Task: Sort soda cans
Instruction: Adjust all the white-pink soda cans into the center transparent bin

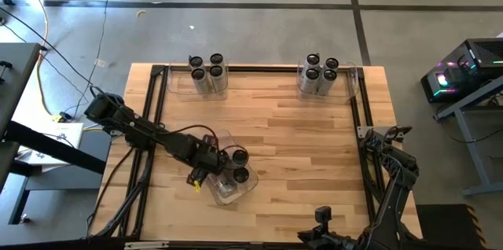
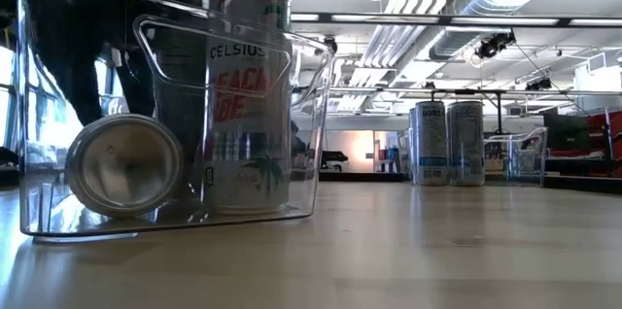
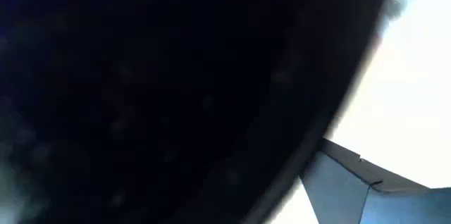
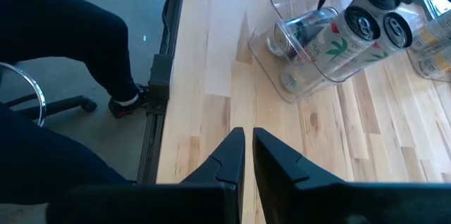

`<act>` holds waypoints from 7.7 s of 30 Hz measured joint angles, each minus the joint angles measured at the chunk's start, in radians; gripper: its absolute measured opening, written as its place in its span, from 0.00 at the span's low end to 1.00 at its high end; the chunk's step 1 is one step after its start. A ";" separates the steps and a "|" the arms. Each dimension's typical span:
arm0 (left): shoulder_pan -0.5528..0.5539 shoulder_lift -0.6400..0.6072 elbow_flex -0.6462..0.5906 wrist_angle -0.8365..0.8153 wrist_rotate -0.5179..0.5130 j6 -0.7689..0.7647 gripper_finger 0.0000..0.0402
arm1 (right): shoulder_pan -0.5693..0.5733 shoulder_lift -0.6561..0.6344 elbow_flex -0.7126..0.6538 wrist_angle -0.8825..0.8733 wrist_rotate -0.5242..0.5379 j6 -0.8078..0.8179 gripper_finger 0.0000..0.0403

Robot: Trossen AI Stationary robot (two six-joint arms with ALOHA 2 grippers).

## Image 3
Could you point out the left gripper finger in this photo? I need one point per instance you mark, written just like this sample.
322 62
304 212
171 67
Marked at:
370 203

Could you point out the red band Celsius can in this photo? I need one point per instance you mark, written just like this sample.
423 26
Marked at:
176 76

